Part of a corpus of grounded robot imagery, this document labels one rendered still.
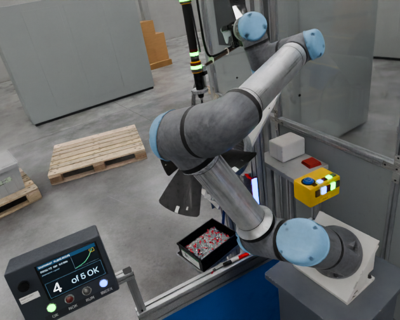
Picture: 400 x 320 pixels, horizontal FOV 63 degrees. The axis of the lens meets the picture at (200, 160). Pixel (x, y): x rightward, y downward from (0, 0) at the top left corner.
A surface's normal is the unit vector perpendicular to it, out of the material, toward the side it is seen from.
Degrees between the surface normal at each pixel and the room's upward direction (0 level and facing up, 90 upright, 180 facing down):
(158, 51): 90
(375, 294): 0
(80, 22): 90
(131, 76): 90
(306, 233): 44
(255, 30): 81
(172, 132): 67
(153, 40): 90
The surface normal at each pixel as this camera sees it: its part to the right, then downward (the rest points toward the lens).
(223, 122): 0.09, 0.00
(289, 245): -0.61, -0.32
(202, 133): -0.21, 0.19
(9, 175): 0.66, 0.35
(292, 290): -0.16, -0.87
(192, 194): -0.19, -0.24
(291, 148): 0.44, 0.36
